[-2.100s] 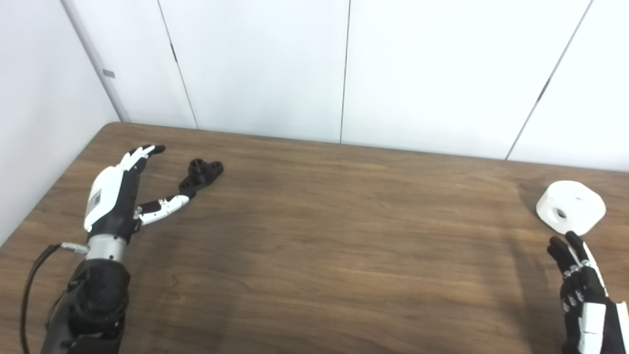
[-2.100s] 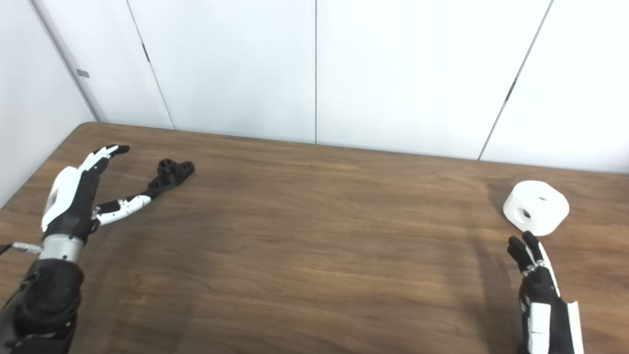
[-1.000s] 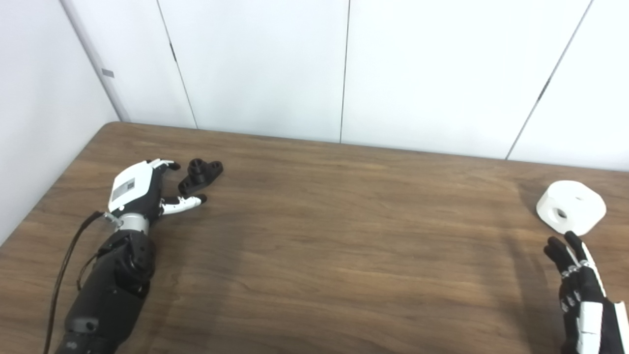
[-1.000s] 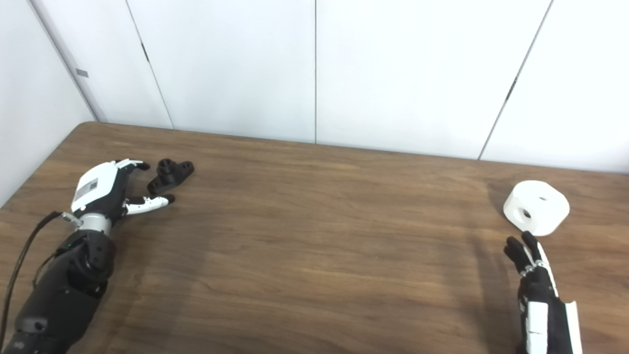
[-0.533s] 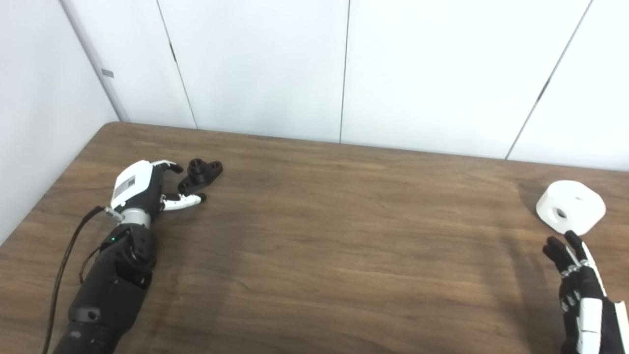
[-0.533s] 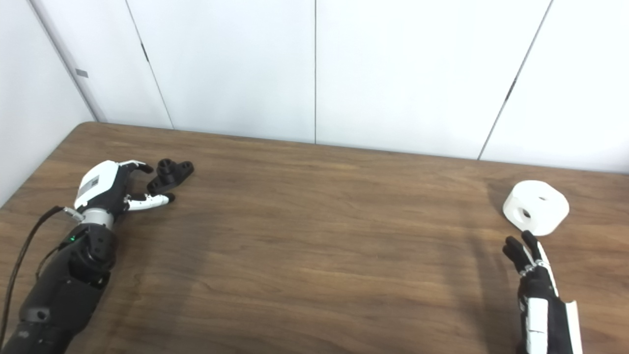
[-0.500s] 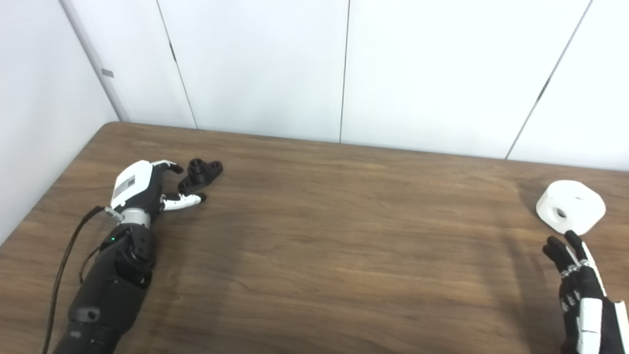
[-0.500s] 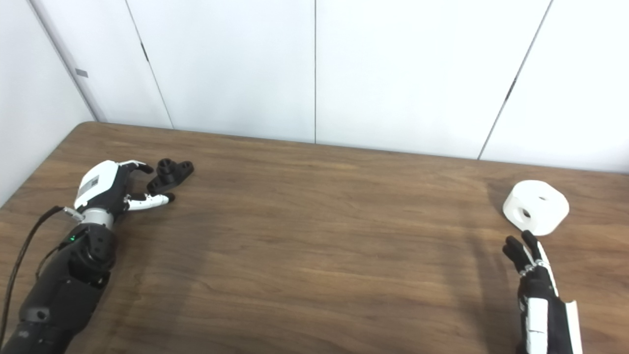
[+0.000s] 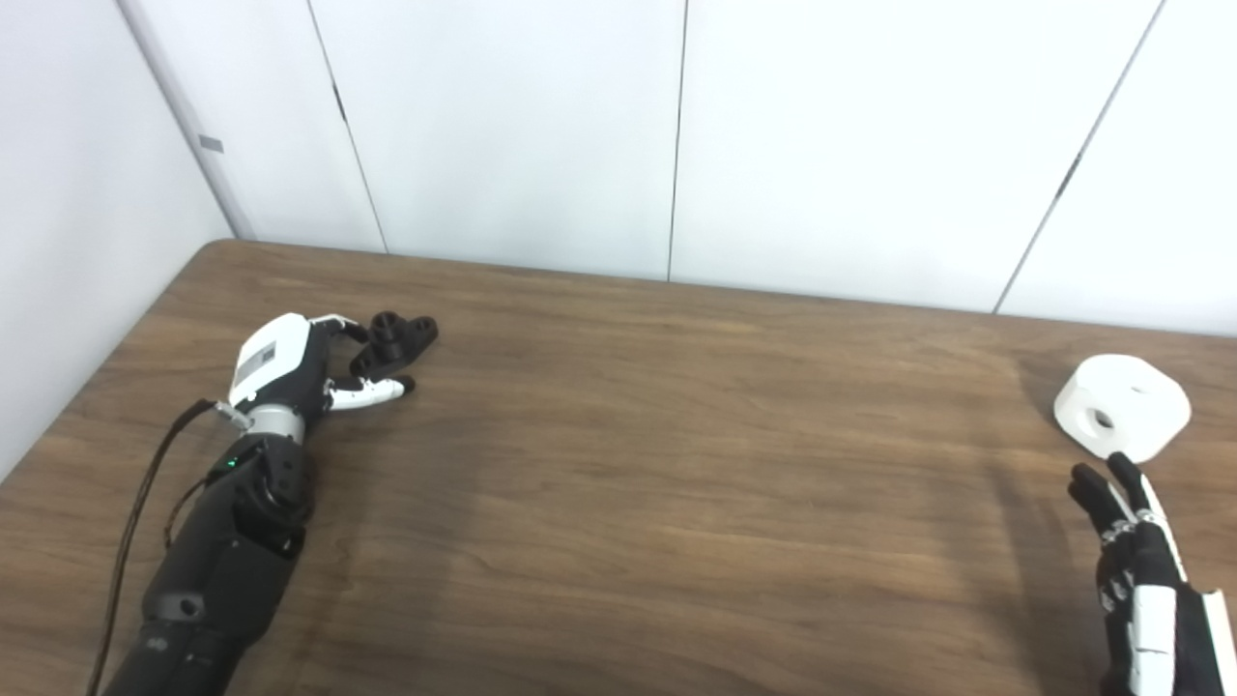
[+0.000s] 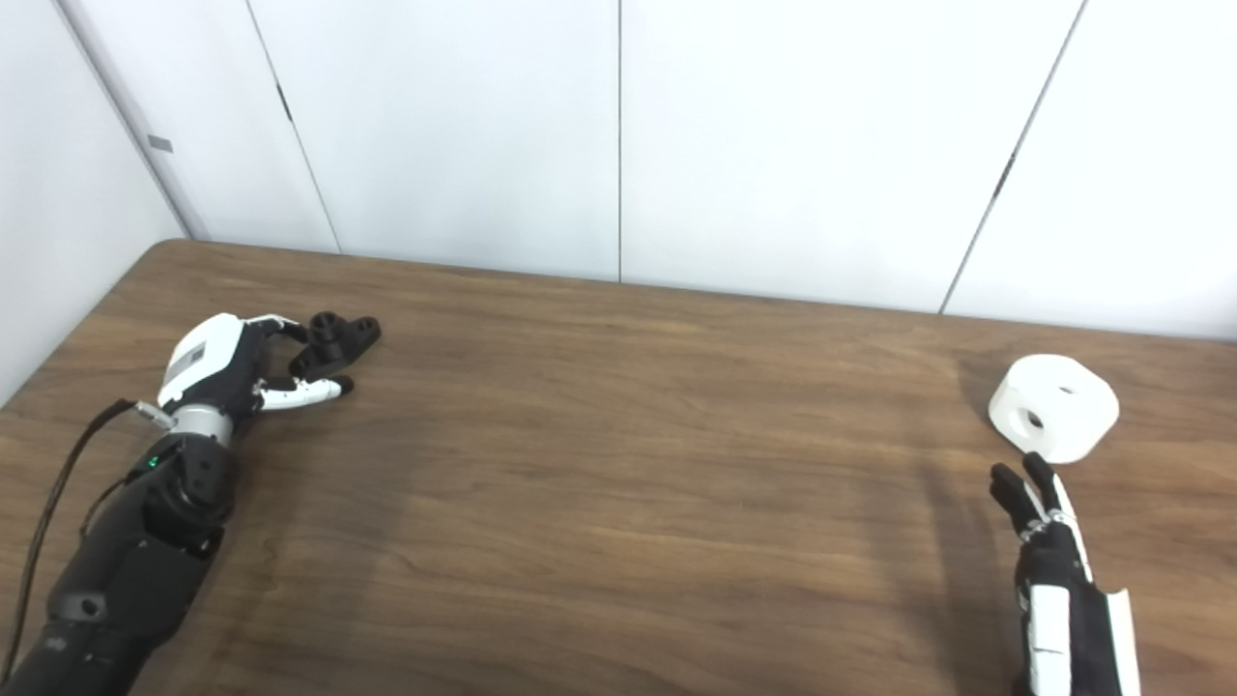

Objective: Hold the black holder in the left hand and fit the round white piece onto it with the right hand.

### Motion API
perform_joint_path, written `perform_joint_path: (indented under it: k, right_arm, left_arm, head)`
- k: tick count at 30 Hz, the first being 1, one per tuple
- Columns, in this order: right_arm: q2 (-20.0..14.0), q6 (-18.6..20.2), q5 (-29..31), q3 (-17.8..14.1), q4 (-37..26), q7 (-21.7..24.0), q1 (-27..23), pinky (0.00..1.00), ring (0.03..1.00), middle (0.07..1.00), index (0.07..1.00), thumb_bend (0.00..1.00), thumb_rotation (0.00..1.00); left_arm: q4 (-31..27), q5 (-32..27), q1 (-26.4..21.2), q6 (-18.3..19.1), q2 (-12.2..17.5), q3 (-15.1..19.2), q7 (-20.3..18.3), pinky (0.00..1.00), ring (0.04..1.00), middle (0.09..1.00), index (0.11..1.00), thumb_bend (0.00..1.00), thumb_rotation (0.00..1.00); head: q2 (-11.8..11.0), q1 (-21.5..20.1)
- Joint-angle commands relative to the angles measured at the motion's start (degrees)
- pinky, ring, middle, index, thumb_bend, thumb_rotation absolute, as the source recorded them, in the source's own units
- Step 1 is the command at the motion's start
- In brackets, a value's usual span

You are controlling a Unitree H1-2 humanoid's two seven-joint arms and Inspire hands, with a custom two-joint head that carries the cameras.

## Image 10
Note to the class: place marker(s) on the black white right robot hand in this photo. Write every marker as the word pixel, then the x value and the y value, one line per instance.
pixel 1053 619

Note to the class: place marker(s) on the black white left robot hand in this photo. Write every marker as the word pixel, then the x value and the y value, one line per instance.
pixel 205 356

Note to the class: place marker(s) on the black flanged holder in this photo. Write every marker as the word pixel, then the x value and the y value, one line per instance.
pixel 333 346

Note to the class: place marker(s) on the round white plastic piece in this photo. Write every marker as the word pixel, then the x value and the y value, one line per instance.
pixel 1068 420

